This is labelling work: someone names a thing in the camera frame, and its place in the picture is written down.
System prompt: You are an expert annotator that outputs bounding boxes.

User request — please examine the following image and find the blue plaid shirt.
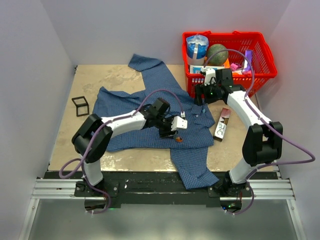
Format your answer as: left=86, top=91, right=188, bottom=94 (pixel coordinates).
left=92, top=54, right=219, bottom=190

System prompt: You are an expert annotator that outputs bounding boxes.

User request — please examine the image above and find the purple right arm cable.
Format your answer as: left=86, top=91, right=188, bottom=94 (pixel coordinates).
left=202, top=48, right=316, bottom=216

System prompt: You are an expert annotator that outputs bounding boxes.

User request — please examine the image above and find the blue white wrapped roll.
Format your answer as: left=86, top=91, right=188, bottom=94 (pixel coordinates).
left=186, top=34, right=209, bottom=66

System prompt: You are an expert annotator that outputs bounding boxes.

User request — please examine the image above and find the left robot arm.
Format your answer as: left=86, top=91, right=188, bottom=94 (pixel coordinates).
left=71, top=98, right=187, bottom=196

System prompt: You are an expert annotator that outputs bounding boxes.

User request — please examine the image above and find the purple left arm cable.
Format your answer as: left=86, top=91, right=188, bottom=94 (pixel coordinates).
left=59, top=89, right=187, bottom=215

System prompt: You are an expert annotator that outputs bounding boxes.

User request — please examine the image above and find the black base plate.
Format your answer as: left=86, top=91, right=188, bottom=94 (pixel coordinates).
left=44, top=170, right=280, bottom=210

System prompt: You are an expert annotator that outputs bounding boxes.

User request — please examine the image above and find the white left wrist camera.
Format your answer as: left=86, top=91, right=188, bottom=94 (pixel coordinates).
left=171, top=111, right=188, bottom=131

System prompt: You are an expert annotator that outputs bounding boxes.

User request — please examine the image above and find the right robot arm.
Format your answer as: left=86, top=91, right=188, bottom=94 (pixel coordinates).
left=194, top=67, right=283, bottom=197

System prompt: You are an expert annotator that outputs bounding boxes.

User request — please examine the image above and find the red plastic basket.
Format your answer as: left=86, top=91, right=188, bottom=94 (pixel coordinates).
left=181, top=30, right=278, bottom=100

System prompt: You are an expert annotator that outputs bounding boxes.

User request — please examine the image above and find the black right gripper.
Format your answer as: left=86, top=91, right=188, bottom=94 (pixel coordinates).
left=194, top=80, right=221, bottom=107

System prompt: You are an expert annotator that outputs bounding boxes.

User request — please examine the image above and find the green round melon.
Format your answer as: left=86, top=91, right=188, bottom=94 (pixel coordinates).
left=206, top=43, right=229, bottom=66

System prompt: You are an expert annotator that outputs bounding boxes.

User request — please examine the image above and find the aluminium frame rail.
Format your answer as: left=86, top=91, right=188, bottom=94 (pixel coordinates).
left=31, top=171, right=307, bottom=240

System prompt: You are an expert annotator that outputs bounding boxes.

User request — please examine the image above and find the black wire frame stand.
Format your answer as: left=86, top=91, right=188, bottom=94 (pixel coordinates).
left=71, top=96, right=90, bottom=117

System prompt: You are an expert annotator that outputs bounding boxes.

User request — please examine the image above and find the orange package in basket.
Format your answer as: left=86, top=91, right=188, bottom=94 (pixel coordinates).
left=223, top=59, right=230, bottom=69

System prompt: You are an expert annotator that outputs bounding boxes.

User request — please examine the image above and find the pink small package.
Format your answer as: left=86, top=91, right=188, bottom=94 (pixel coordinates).
left=230, top=63, right=242, bottom=72

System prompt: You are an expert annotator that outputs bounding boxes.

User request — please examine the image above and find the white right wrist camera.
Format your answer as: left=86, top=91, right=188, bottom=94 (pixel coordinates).
left=200, top=67, right=216, bottom=86

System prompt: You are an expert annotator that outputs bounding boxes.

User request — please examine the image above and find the blue white razor box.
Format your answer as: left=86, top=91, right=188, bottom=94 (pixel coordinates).
left=189, top=65, right=207, bottom=75

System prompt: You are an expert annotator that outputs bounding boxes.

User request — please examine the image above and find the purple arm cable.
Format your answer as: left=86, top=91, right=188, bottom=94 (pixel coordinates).
left=202, top=48, right=316, bottom=216
left=59, top=89, right=187, bottom=215

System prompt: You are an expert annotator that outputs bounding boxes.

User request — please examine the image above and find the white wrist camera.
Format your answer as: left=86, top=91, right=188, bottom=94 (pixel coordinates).
left=200, top=67, right=216, bottom=86
left=171, top=111, right=188, bottom=131

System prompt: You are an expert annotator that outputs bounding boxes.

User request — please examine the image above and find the white chocolate bar box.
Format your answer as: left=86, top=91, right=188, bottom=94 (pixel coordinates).
left=213, top=108, right=231, bottom=142

